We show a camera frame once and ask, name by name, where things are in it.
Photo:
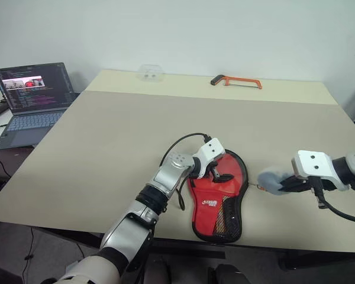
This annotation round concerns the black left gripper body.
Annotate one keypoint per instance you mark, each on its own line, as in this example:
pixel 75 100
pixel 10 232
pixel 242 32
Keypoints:
pixel 214 169

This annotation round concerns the grey laptop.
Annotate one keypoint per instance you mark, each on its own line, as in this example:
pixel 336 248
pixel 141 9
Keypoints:
pixel 32 88

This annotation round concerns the clear plastic container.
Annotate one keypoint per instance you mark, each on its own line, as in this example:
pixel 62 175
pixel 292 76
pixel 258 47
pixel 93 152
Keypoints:
pixel 149 74

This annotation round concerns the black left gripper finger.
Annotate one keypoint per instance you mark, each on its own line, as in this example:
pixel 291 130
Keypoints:
pixel 223 178

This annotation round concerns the dark rounded shape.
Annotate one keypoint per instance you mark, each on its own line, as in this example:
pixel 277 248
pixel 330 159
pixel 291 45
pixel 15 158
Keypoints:
pixel 226 275

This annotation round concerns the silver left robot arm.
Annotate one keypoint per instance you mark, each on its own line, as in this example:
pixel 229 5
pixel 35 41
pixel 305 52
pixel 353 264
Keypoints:
pixel 165 177

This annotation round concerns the orange hacksaw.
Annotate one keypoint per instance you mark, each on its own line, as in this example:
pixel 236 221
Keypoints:
pixel 217 80

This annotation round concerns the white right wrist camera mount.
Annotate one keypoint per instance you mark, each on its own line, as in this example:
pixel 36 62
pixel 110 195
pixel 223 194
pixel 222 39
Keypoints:
pixel 310 162

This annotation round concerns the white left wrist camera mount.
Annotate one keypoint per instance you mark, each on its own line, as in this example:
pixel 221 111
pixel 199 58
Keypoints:
pixel 211 149

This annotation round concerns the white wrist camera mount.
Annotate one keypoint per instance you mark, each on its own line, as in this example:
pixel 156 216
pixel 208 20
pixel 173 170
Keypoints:
pixel 310 162
pixel 211 149

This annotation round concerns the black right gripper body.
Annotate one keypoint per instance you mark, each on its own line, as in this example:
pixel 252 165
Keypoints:
pixel 329 185

